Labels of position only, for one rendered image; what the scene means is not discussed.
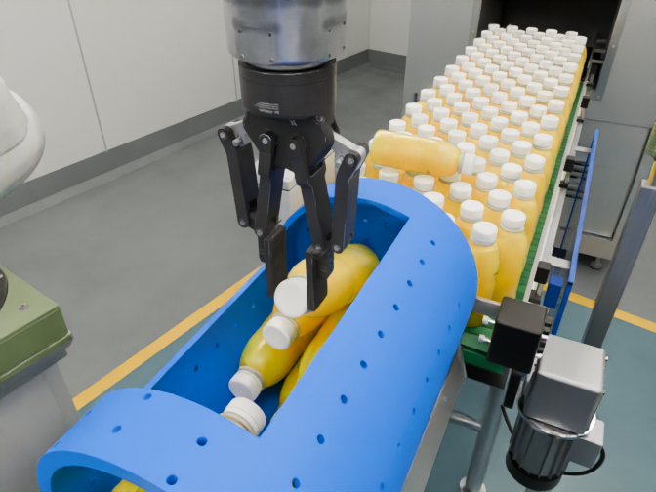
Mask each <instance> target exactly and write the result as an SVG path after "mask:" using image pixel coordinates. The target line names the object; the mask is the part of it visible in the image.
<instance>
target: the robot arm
mask: <svg viewBox="0 0 656 492"><path fill-rule="evenodd" d="M223 10H224V20H225V38H226V46H227V49H228V51H229V53H230V54H232V55H233V56H234V57H236V58H237V59H238V70H239V81H240V91H241V100H242V104H243V106H244V108H245V109H246V111H245V114H244V116H243V119H242V120H240V119H234V120H232V121H231V122H229V123H227V124H226V125H224V126H223V127H222V128H220V129H219V130H218V136H219V139H220V141H221V143H222V145H223V147H224V149H225V153H226V156H227V162H228V168H229V173H230V179H231V185H232V191H233V197H234V203H235V209H236V215H237V220H238V223H239V225H240V226H242V227H244V228H245V227H249V228H251V229H252V230H254V231H255V233H256V235H257V236H258V244H259V257H260V260H261V262H264V263H266V293H267V296H268V297H271V298H274V293H275V290H276V288H277V286H278V285H279V284H280V283H281V282H282V281H284V280H286V279H288V271H287V242H286V226H284V225H279V226H278V227H277V228H275V227H276V226H277V225H278V224H279V223H280V222H281V220H280V221H278V220H279V219H278V216H279V210H280V202H281V195H282V187H283V181H284V173H285V169H287V170H289V171H292V172H294V175H295V180H296V184H297V185H298V186H299V187H300V188H301V192H302V197H303V200H304V205H305V210H306V215H307V223H308V228H309V232H310V237H311V242H312V244H311V245H310V246H309V247H308V248H307V249H306V251H305V257H306V276H307V309H309V310H312V311H316V310H317V308H318V307H319V306H320V304H321V303H322V302H323V300H324V299H325V298H326V296H327V295H328V288H327V279H328V278H329V276H330V275H331V274H332V273H333V271H334V252H335V253H337V254H341V253H343V251H344V250H345V249H346V248H347V246H348V245H349V244H350V242H351V241H352V240H353V238H354V228H355V218H356V208H357V197H358V188H359V177H360V169H361V167H362V165H363V163H364V161H365V159H366V157H367V155H368V153H369V147H368V145H367V144H366V143H358V144H357V145H355V144H354V143H352V142H350V141H348V140H347V139H345V138H344V137H342V136H341V133H340V128H339V126H338V124H337V121H336V118H335V107H336V73H337V59H336V57H337V56H338V55H340V54H341V53H342V52H343V51H344V49H345V47H346V36H347V0H223ZM45 141H46V140H45V132H44V128H43V125H42V123H41V121H40V119H39V117H38V115H37V113H36V112H35V110H34V109H33V108H32V107H31V105H30V104H29V103H28V102H26V101H25V100H24V99H23V98H22V97H20V96H19V95H18V94H16V93H15V92H13V91H11V90H9V89H8V87H7V86H6V84H5V81H4V79H3V77H2V76H1V75H0V200H2V199H3V198H4V197H6V196H7V195H9V194H10V193H11V192H13V191H14V190H15V189H16V188H18V187H19V186H20V185H22V184H23V183H24V182H25V181H26V179H27V178H28V177H29V176H30V175H31V174H32V173H33V171H34V170H35V168H36V167H37V165H38V164H39V162H40V160H41V158H42V155H43V152H44V149H45ZM251 141H252V142H253V144H254V145H255V147H256V148H257V150H258V151H259V163H258V175H260V182H259V187H258V181H257V173H256V166H255V159H254V152H253V147H252V143H251ZM331 149H333V150H334V152H335V155H336V156H335V167H336V168H339V170H338V172H337V176H336V181H335V195H334V210H333V217H332V212H331V206H330V201H329V195H328V190H327V184H326V180H325V173H326V163H325V158H324V157H325V156H326V155H327V154H328V152H329V151H330V150H331Z"/></svg>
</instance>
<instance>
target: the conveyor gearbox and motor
mask: <svg viewBox="0 0 656 492"><path fill-rule="evenodd" d="M605 355H606V352H605V350H604V349H602V348H596V347H592V346H589V345H586V344H582V343H579V342H575V341H572V340H568V339H565V338H562V337H559V336H556V335H552V334H549V336H548V338H547V340H546V345H545V348H544V352H543V354H542V357H541V359H538V358H535V360H534V363H533V366H532V369H531V372H530V374H525V373H523V374H522V378H521V381H523V382H524V383H523V384H522V385H521V387H520V388H519V390H518V392H517V395H516V406H517V409H518V414H517V417H516V420H515V424H514V427H513V428H512V426H511V423H510V421H509V418H508V415H507V412H506V409H505V407H503V405H500V406H501V409H502V412H503V415H504V418H505V421H506V423H507V426H508V428H509V431H510V433H511V439H510V446H509V449H508V452H507V455H506V466H507V469H508V471H509V473H510V474H511V476H512V477H513V478H514V479H515V480H516V481H517V482H518V483H519V484H521V485H522V486H524V487H526V488H528V489H531V490H534V491H549V490H552V489H554V488H555V487H557V485H558V484H559V482H560V480H561V478H562V476H563V475H569V476H582V475H586V474H589V473H592V472H594V471H596V470H597V469H598V468H600V467H601V465H602V464H603V462H604V460H605V450H604V448H603V435H604V422H603V421H600V420H597V419H596V418H595V413H596V410H597V408H598V406H599V404H600V401H601V400H602V398H603V396H604V395H605V392H606V390H605V389H603V388H604V386H605V384H604V383H603V382H604V379H605V376H604V373H605V370H606V368H605V364H606V361H607V359H608V356H605ZM599 452H600V458H599V460H598V462H597V463H596V464H595V461H596V459H597V456H598V454H599ZM569 462H573V463H576V464H578V465H581V466H584V467H586V468H589V469H588V470H585V471H566V468H567V466H568V464H569Z"/></svg>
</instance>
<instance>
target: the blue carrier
mask: <svg viewBox="0 0 656 492"><path fill-rule="evenodd" d="M284 226H286V242H287V271H288V274H289V272H290V271H291V269H292V268H293V267H294V266H295V265H296V264H297V263H298V262H300V261H301V260H303V259H305V258H306V257H305V251H306V249H307V248H308V247H309V246H310V245H311V244H312V242H311V237H310V232H309V228H308V219H307V215H306V210H305V205H304V204H303V205H302V206H301V207H300V208H299V209H298V210H297V211H296V212H295V213H293V214H292V215H291V216H290V217H289V219H288V220H287V221H286V222H285V224H284ZM350 243H360V244H363V245H366V246H368V247H369V248H371V249H372V250H373V251H374V252H375V253H376V255H377V256H378V258H379V260H380V262H379V263H378V265H377V266H376V268H375V269H374V271H373V272H372V274H371V275H370V277H369V278H368V280H367V281H366V283H365V284H364V286H363V287H362V288H361V290H360V291H359V293H358V294H357V296H356V297H355V299H354V300H353V302H352V303H351V305H350V306H349V308H348V310H347V311H346V312H345V314H344V315H343V317H342V318H341V320H340V321H339V323H338V324H337V326H336V327H335V329H334V330H333V332H332V333H331V335H330V336H329V337H328V339H327V340H326V342H325V343H324V345H323V346H322V348H321V349H320V351H319V352H318V354H317V355H316V357H315V358H314V360H313V361H312V362H311V364H310V365H309V367H308V368H307V370H306V372H305V373H304V375H303V376H302V378H301V379H300V380H299V381H298V383H297V384H296V385H295V387H294V388H293V390H292V391H291V393H290V394H289V396H288V397H287V399H286V400H285V402H284V403H283V405H282V406H281V408H280V409H279V410H278V412H277V408H278V406H279V395H280V392H281V388H282V385H283V383H284V381H285V379H286V377H287V376H288V375H286V376H285V377H284V378H283V379H282V380H281V381H279V382H278V383H276V384H275V385H273V386H271V387H268V388H265V389H264V390H262V391H261V392H260V394H259V395H258V397H257V398H256V399H255V400H254V401H253V402H254V403H255V404H257V405H258V406H259V407H260V408H261V409H262V411H263V412H264V414H265V416H266V425H265V426H264V428H263V429H262V431H261V432H260V434H259V435H257V436H254V435H252V434H251V433H249V432H248V431H246V430H245V429H243V428H241V427H240V426H238V425H237V424H235V423H234V422H232V421H230V420H229V419H227V418H225V417H223V416H222V415H220V414H221V413H224V411H225V409H226V408H227V406H228V405H229V404H230V401H231V400H233V399H234V398H236V397H235V396H234V395H233V394H232V392H231V391H230V389H229V386H228V384H229V381H230V380H231V378H232V377H233V376H234V375H235V374H236V373H237V369H238V368H239V362H240V357H241V354H242V351H243V350H244V347H245V346H246V344H247V342H248V341H249V339H250V338H251V337H252V336H253V334H254V333H255V332H256V331H257V330H258V329H259V328H260V327H261V326H262V324H263V323H264V322H265V320H266V319H267V318H268V317H269V316H270V314H271V313H272V310H273V305H274V298H271V297H268V296H267V279H266V263H264V264H263V265H262V266H261V267H260V268H259V269H258V270H257V271H256V272H255V273H254V274H253V275H252V276H251V277H250V279H249V280H248V281H247V282H246V283H245V284H244V285H243V286H242V287H241V288H240V289H239V290H238V291H237V292H236V293H235V294H234V295H233V296H232V297H231V298H230V299H229V300H228V301H227V302H226V303H225V304H224V305H223V306H222V307H221V308H220V309H219V310H218V311H217V312H216V313H215V314H214V315H213V316H212V317H211V319H210V320H209V321H208V322H207V323H206V324H205V325H204V326H203V327H202V328H201V329H200V330H199V331H198V332H197V333H196V334H195V335H194V336H193V337H192V338H191V339H190V340H189V341H188V342H187V343H186V344H185V345H184V346H183V347H182V348H181V349H180V350H179V351H178V352H177V353H176V354H175V355H174V356H173V357H172V359H171V360H170V361H169V362H168V363H167V364H166V365H165V366H164V367H163V368H162V369H161V370H160V371H159V372H158V373H157V374H156V375H155V376H154V377H153V378H152V379H151V380H150V381H149V382H148V383H147V384H146V385H145V386H144V387H143V388H125V389H117V390H114V391H112V392H110V393H108V394H107V395H105V396H104V397H103V398H102V399H101V400H100V401H99V402H98V403H97V404H96V405H95V406H94V407H93V408H92V409H90V410H89V411H88V412H87V413H86V414H85V415H84V416H83V417H82V418H81V419H80V420H79V421H78V422H77V423H76V424H75V425H74V426H73V427H72V428H71V429H70V430H69V431H68V432H67V433H66V434H65V435H64V436H63V437H61V438H60V439H59V440H58V441H57V442H56V443H55V444H54V445H53V446H52V447H51V448H50V449H49V450H48V451H47V452H46V453H45V454H44V455H43V456H42V457H41V458H40V460H39V461H38V464H37V479H38V483H39V487H40V489H41V492H110V491H111V490H112V489H113V488H114V487H115V486H116V485H117V484H118V483H119V482H120V481H121V479H124V480H127V481H129V482H131V483H133V484H135V485H137V486H139V487H141V489H143V490H145V491H147V492H401V490H402V487H403V485H404V482H405V479H406V477H407V474H408V473H409V470H410V468H411V465H412V462H413V460H414V457H415V455H416V452H417V450H418V447H419V445H420V442H421V440H422V437H423V434H424V432H425V429H426V427H427V424H428V422H429V419H430V416H431V412H432V410H433V407H434V405H435V402H436V401H437V398H438V396H439V393H440V390H441V388H442V385H443V383H444V380H445V378H446V375H447V373H448V370H449V367H450V365H451V362H452V360H453V357H454V355H455V352H456V350H457V347H458V344H459V343H460V340H461V338H462V335H463V333H464V330H465V327H466V325H467V322H468V320H469V317H470V315H471V312H472V308H473V305H474V302H475V299H476V294H477V285H478V277H477V268H476V263H475V260H474V256H473V253H472V249H471V247H470V245H469V243H468V241H467V239H466V237H465V236H464V235H463V234H462V232H461V231H460V229H459V228H458V226H457V225H456V224H455V223H454V222H453V220H452V219H451V218H450V217H449V216H448V215H447V214H446V213H445V212H444V211H443V210H442V209H441V208H440V207H438V206H437V205H436V204H435V203H433V202H432V201H431V200H429V199H428V198H426V197H425V196H424V195H422V194H421V193H419V192H417V191H415V190H413V189H411V188H409V187H407V186H404V185H402V184H397V183H393V182H390V181H385V180H380V179H372V178H359V188H358V197H357V208H356V218H355V228H354V238H353V240H352V241H351V242H350ZM341 400H342V401H341ZM276 412H277V413H276ZM275 413H276V415H275V416H274V418H273V419H272V421H270V420H271V418H272V417H273V415H274V414H275ZM292 481H294V484H295V487H293V486H292Z"/></svg>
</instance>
